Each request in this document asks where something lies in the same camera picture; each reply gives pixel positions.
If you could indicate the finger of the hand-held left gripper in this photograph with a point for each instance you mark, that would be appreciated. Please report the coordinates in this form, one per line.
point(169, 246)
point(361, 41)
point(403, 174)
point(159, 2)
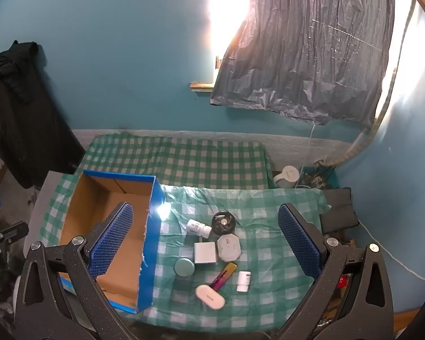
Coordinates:
point(14, 229)

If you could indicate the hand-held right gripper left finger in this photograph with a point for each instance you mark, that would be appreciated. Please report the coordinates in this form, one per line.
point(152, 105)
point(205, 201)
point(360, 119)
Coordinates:
point(111, 241)

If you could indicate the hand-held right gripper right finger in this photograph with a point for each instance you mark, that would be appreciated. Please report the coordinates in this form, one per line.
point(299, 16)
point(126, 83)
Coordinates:
point(299, 244)

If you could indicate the blue cardboard box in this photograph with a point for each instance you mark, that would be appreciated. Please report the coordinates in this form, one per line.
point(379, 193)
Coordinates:
point(102, 198)

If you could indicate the small white bottle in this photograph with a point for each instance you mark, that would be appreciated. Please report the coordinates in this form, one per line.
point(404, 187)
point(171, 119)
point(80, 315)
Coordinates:
point(243, 280)

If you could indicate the white octagonal box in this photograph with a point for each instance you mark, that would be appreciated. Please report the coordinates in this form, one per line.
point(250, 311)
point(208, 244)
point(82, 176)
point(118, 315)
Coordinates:
point(228, 248)

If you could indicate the green round tin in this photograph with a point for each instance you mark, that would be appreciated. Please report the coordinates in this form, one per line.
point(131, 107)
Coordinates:
point(183, 267)

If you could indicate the black round tin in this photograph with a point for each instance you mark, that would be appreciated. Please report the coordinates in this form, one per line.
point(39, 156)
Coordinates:
point(224, 222)

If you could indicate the multicoloured lighter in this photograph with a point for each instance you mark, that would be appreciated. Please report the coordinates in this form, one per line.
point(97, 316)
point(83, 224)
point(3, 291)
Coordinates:
point(224, 274)

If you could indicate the white pill bottle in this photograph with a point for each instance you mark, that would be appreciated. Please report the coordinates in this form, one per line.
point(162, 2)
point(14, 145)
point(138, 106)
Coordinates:
point(196, 227)

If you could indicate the white square box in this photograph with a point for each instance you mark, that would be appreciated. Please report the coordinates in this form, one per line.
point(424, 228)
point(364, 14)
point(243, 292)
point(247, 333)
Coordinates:
point(204, 253)

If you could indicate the white oval case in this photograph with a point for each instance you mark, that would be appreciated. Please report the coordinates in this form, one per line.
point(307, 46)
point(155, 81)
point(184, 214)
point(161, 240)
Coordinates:
point(209, 295)

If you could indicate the black cushion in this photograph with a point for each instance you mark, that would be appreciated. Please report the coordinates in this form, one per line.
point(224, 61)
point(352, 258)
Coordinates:
point(340, 212)

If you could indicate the white kettle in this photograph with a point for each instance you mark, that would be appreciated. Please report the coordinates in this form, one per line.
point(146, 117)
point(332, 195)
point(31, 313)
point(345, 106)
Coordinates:
point(287, 177)

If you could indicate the green checked tablecloth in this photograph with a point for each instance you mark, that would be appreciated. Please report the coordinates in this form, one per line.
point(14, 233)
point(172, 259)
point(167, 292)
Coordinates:
point(233, 170)

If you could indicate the black jacket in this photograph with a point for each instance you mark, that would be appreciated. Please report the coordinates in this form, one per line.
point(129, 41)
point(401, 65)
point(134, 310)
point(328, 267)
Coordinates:
point(21, 113)

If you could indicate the grey plastic sheet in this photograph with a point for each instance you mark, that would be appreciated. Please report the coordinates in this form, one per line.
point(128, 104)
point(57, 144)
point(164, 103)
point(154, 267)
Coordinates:
point(304, 60)

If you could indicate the wooden window frame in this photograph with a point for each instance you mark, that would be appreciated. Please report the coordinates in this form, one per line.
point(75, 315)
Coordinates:
point(202, 85)

